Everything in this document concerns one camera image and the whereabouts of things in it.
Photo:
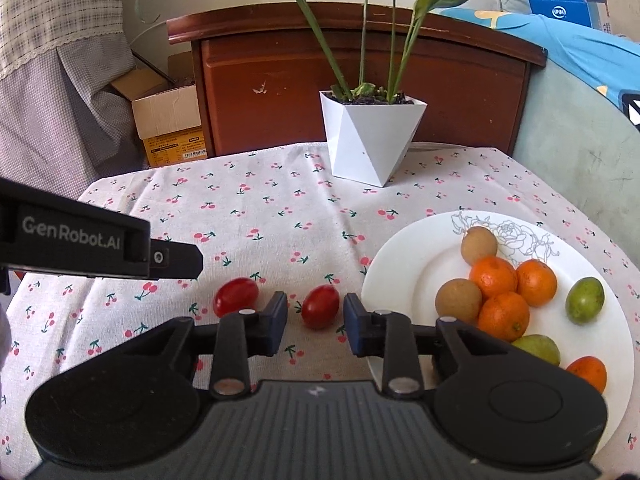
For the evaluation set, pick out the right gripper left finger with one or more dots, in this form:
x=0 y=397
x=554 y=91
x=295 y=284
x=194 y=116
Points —
x=240 y=336

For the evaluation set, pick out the cherry print tablecloth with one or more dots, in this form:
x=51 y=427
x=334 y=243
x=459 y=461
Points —
x=280 y=218

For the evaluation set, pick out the brown kiwi fruit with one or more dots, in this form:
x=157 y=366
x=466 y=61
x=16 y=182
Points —
x=478 y=243

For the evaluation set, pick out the green lime fruit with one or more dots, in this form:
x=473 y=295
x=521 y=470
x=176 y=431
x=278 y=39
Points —
x=585 y=301

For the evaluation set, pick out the green sofa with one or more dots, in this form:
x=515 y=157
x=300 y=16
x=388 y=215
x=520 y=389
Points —
x=585 y=148

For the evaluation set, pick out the mandarin on plate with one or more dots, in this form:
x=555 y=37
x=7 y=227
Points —
x=494 y=276

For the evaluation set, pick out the green leafy plant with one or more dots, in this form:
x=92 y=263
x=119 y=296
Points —
x=319 y=19

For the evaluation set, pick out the white geometric plant pot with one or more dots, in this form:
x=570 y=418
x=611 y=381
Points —
x=367 y=143

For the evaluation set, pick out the white floral plate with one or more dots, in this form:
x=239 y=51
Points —
x=409 y=269

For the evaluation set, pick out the orange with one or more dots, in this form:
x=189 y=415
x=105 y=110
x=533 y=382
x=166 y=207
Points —
x=592 y=370
x=537 y=283
x=505 y=316

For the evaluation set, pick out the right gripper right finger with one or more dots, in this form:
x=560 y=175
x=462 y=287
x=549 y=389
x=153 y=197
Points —
x=390 y=336

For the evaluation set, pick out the dark wooden cabinet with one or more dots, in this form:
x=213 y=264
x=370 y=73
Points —
x=259 y=72

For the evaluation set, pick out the open cardboard box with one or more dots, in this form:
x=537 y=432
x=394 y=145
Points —
x=166 y=116

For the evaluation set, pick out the orange under gripper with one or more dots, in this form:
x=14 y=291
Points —
x=592 y=370

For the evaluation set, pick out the checked grey curtain cloth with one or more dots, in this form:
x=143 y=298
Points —
x=61 y=126

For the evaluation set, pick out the blue patterned blanket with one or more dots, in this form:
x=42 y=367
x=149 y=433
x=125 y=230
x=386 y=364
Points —
x=609 y=64

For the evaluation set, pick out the red cherry tomato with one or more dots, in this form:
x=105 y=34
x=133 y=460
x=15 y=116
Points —
x=320 y=307
x=234 y=296

